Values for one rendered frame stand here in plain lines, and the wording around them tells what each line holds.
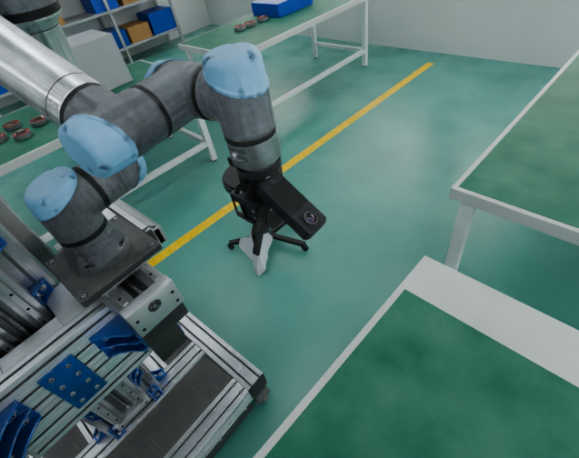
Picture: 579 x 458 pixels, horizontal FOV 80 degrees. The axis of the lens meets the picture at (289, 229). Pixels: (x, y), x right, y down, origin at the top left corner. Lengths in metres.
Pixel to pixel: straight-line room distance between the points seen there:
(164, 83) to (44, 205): 0.46
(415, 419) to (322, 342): 0.98
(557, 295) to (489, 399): 1.30
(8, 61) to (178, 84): 0.19
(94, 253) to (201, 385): 0.89
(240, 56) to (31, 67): 0.25
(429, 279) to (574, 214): 0.55
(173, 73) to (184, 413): 1.36
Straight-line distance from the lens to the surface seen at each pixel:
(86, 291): 0.95
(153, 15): 6.81
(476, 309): 1.09
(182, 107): 0.50
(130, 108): 0.47
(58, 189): 0.87
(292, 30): 3.56
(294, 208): 0.52
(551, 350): 1.09
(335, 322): 1.89
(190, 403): 1.64
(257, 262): 0.59
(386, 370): 0.96
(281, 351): 1.84
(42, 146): 2.64
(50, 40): 0.82
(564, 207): 1.47
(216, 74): 0.45
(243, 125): 0.47
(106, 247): 0.95
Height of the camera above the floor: 1.63
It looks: 44 degrees down
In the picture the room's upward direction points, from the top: 12 degrees counter-clockwise
